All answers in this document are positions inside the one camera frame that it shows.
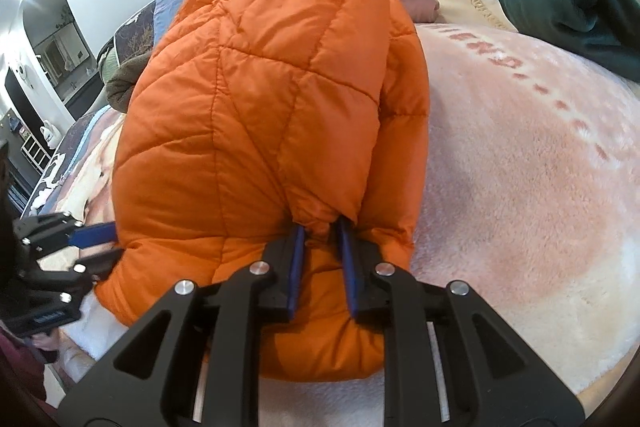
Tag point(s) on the white cubby shelf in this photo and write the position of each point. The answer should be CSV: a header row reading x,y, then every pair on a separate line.
x,y
36,157

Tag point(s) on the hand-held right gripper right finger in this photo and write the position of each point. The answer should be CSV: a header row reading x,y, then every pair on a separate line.
x,y
347,272

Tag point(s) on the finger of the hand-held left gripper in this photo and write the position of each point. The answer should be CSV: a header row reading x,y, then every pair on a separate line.
x,y
95,235
95,264

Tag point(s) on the green pillow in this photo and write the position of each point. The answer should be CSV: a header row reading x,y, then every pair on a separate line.
x,y
106,57

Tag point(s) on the mirrored vanity alcove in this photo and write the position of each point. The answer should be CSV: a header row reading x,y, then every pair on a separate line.
x,y
55,32

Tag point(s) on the white round wall device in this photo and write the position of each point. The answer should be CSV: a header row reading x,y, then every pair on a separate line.
x,y
22,71

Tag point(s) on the dark green garment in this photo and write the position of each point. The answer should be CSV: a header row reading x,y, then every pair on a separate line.
x,y
565,2

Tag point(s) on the person's left forearm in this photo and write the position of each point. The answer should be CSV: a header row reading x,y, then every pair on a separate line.
x,y
20,367

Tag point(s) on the brown fleece garment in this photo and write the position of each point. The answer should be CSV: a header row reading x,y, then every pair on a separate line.
x,y
122,82

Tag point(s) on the orange puffer jacket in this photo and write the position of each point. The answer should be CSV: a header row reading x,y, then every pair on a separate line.
x,y
250,107

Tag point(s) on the white kettle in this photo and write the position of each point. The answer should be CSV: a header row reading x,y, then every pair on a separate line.
x,y
49,131

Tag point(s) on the cream pink plush blanket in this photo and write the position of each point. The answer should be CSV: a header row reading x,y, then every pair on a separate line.
x,y
500,182

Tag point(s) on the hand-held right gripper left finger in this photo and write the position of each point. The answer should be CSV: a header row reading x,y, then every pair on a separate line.
x,y
296,277

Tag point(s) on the person's left hand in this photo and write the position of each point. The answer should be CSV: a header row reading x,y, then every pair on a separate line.
x,y
45,344

